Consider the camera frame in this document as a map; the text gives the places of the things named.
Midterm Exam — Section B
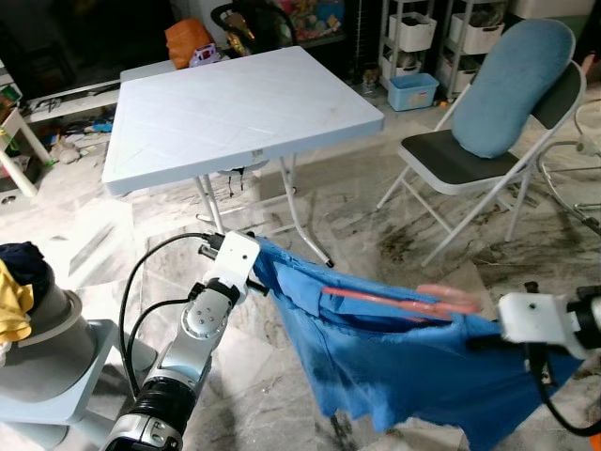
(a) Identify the blue shirt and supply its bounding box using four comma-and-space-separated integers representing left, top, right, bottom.
252, 237, 585, 451

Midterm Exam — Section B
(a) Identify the grey folding chair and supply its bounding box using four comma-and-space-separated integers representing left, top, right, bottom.
376, 61, 588, 269

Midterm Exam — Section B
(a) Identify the white wire bouncer frame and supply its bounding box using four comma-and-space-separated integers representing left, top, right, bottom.
537, 139, 601, 236

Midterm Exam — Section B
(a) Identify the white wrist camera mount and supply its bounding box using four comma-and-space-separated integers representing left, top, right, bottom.
498, 293, 585, 360
200, 231, 262, 303

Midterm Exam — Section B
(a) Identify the pink clothes hanger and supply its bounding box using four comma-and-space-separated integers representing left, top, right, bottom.
321, 284, 482, 319

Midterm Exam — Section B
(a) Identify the navy cloth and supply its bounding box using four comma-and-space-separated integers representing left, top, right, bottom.
0, 242, 50, 302

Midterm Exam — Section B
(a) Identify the white stool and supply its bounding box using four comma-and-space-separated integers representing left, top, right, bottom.
0, 103, 53, 200

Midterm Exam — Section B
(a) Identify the yellow shirt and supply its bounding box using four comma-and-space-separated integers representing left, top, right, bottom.
0, 258, 36, 344

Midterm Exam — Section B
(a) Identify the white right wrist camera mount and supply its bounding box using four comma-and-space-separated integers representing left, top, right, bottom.
498, 293, 585, 360

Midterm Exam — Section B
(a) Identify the white shelf cart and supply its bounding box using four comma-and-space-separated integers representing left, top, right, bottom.
380, 0, 438, 90
441, 0, 513, 95

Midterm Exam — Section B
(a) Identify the black television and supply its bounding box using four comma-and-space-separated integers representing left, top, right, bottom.
0, 0, 175, 95

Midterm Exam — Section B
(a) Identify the orange bag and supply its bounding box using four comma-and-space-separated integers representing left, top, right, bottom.
166, 19, 215, 69

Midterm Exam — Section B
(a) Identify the white folding table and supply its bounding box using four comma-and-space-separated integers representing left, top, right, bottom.
101, 45, 386, 271

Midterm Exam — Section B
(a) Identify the blue chair cushion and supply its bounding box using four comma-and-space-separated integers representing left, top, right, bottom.
451, 19, 576, 159

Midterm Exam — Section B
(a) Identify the purple toy car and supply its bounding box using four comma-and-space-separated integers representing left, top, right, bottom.
191, 45, 220, 70

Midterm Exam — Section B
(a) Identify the light blue plastic bin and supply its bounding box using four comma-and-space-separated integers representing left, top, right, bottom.
388, 73, 439, 112

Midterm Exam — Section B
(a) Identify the grey laundry basket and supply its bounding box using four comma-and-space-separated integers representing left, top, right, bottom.
0, 282, 156, 450

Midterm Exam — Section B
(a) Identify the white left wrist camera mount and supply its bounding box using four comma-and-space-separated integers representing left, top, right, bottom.
200, 231, 262, 303

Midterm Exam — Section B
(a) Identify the small white side table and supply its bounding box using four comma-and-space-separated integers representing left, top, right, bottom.
120, 58, 181, 84

